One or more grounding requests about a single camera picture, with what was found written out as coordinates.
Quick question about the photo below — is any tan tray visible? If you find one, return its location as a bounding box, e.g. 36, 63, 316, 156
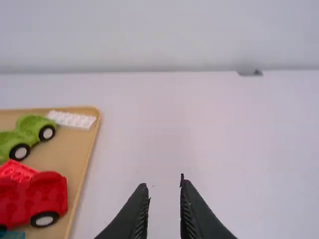
0, 106, 102, 239

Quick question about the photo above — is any green toy car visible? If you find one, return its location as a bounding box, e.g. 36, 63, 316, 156
0, 114, 59, 165

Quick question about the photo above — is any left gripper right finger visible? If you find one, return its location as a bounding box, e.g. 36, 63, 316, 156
179, 173, 238, 239

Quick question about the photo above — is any teal toy brick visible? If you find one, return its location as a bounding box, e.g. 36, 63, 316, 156
0, 231, 26, 239

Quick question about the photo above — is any white toy brick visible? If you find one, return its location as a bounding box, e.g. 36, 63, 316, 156
46, 110, 98, 130

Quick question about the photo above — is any red toy car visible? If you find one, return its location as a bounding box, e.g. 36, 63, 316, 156
0, 159, 69, 231

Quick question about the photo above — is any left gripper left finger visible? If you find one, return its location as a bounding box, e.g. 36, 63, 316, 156
94, 183, 151, 239

